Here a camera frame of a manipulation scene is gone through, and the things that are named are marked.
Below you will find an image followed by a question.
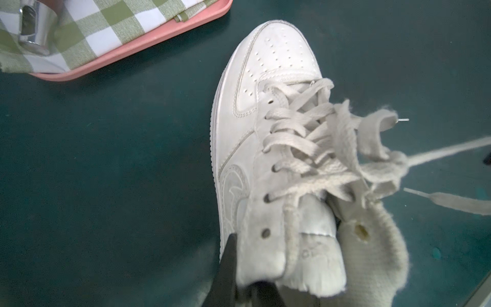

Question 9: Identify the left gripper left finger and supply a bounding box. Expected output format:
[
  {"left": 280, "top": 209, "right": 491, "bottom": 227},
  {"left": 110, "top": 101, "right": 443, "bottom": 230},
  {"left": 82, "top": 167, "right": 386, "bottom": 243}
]
[{"left": 202, "top": 234, "right": 237, "bottom": 307}]

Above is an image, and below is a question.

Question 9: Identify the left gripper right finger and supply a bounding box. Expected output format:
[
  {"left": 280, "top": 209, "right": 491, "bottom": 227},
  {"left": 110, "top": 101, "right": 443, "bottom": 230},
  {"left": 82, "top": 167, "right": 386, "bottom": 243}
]
[{"left": 250, "top": 281, "right": 286, "bottom": 307}]

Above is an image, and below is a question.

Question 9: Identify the white sneaker with laces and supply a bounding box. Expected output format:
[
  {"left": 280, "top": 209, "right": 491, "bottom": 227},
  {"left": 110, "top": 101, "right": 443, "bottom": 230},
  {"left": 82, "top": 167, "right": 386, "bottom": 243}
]
[{"left": 210, "top": 20, "right": 490, "bottom": 306}]

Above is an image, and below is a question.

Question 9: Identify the pink tray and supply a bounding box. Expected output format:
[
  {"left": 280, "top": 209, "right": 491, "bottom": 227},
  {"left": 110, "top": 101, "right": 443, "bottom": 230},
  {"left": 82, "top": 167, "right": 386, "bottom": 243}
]
[{"left": 32, "top": 0, "right": 233, "bottom": 82}]

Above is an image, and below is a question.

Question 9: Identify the green white checkered cloth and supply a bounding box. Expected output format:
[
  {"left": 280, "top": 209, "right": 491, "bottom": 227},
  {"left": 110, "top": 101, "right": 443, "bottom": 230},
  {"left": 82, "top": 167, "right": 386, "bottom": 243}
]
[{"left": 1, "top": 0, "right": 213, "bottom": 74}]

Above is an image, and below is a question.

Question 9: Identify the metal spatula wooden handle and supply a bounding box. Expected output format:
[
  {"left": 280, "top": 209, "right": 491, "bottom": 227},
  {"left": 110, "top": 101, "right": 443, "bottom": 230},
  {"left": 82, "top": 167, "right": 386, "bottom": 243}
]
[{"left": 19, "top": 0, "right": 63, "bottom": 56}]

